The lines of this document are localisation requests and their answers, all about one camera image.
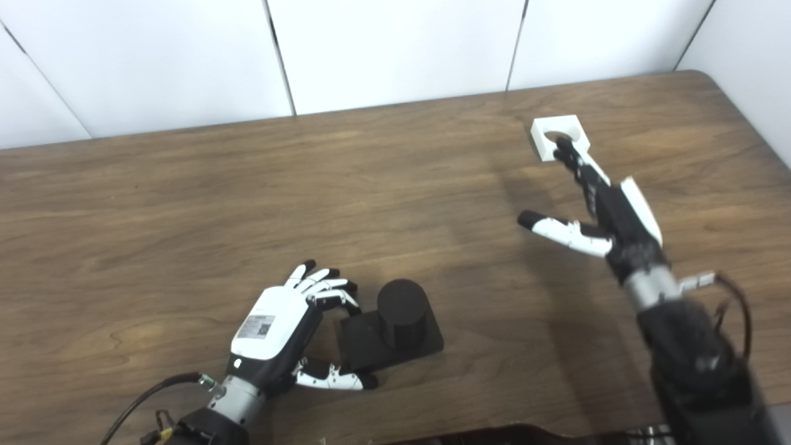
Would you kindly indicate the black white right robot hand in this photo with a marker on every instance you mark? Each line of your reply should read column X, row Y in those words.
column 624, row 216

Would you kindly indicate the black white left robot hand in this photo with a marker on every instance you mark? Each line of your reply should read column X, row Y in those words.
column 278, row 321

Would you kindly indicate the white square piece with hole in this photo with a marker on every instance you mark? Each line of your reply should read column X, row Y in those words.
column 544, row 145

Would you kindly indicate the black cylinder peg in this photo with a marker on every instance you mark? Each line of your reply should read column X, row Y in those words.
column 401, row 321

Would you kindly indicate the dark robot torso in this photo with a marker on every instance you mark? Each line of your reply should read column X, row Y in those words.
column 507, row 436

